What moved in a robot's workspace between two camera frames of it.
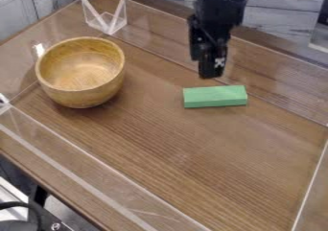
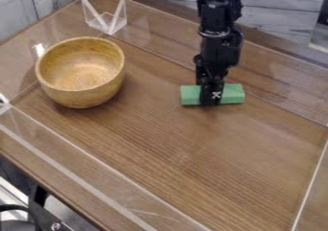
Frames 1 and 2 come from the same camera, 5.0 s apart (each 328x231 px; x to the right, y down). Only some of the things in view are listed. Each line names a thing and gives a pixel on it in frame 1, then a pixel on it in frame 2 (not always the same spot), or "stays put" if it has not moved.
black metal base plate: x=50 y=222 stays put
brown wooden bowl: x=79 y=71 stays put
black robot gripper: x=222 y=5 → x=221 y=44
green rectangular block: x=214 y=97 stays put
